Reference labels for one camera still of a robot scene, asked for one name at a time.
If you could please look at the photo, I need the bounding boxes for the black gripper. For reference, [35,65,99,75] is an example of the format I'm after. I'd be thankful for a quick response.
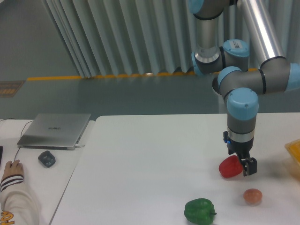
[223,131,257,176]

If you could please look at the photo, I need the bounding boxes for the red bell pepper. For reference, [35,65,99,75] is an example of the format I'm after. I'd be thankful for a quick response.
[218,155,243,178]

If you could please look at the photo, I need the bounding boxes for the white sleeved forearm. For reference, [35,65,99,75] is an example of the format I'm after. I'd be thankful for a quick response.
[0,174,39,225]

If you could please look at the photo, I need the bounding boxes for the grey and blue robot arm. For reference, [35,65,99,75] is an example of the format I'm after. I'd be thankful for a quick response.
[188,0,300,176]

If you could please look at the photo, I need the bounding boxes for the green bell pepper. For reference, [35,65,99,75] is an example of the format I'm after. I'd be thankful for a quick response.
[184,198,217,225]

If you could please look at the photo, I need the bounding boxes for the person's hand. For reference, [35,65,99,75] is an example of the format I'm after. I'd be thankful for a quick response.
[1,160,24,181]

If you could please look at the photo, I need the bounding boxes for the orange round fruit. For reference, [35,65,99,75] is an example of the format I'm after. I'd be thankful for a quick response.
[243,188,263,205]

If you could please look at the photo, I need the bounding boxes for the yellow plastic tray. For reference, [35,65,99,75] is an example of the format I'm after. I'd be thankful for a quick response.
[285,139,300,172]

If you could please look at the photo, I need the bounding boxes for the silver closed laptop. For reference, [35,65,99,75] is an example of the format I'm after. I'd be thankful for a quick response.
[17,113,91,150]

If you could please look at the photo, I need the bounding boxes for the grey folded curtain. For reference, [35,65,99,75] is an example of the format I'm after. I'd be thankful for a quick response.
[42,0,300,78]

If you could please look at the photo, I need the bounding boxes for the black power adapter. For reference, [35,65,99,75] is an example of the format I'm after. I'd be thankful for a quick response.
[38,150,56,168]

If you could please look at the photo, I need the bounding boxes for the black device at left edge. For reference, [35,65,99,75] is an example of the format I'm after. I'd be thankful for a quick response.
[0,146,4,167]

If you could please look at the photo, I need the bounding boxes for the black mouse cable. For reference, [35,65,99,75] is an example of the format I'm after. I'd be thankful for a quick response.
[0,118,35,162]

